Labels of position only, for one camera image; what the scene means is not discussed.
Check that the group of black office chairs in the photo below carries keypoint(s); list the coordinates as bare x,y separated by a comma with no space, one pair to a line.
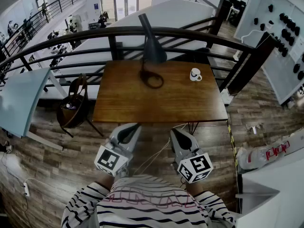
235,8

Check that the white display board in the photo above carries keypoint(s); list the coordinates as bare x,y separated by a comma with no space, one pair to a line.
278,79

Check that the white mug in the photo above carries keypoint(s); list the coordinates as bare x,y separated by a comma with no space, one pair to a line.
194,76

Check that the glass entrance doors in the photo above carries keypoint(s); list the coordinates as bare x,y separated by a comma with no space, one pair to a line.
126,5

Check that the dark wooden chair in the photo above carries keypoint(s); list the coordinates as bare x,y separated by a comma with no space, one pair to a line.
71,117

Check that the white power strip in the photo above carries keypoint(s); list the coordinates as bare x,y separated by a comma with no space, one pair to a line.
26,189

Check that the person's striped shirt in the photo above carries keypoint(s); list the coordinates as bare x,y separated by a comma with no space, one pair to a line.
152,210

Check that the white plastic bag red print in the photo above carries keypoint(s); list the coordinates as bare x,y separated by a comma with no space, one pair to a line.
256,157

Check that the white floor box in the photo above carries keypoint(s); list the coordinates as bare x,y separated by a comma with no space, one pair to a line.
226,97

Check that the dark curved railing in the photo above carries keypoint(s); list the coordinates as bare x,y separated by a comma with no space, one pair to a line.
133,31

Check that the dark grey desk lamp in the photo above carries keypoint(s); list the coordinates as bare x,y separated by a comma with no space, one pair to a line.
153,49

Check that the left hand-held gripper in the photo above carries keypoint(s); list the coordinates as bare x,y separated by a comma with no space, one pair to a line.
108,160

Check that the black balcony railing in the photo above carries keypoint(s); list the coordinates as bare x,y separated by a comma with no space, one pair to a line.
59,5

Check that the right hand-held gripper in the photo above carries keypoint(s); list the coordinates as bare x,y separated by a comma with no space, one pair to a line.
194,166

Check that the yellow black hazard strip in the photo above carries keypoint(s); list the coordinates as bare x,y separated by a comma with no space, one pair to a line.
232,146

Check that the person's right forearm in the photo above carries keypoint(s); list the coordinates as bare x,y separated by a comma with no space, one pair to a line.
193,189

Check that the white cabinet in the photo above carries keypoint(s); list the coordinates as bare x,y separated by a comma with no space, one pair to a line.
268,198

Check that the person's left forearm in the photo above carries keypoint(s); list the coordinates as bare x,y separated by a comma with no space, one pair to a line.
104,182

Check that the light blue table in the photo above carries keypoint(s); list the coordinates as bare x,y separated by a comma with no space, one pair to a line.
19,96

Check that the small white box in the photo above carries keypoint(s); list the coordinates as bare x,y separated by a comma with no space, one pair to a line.
236,57

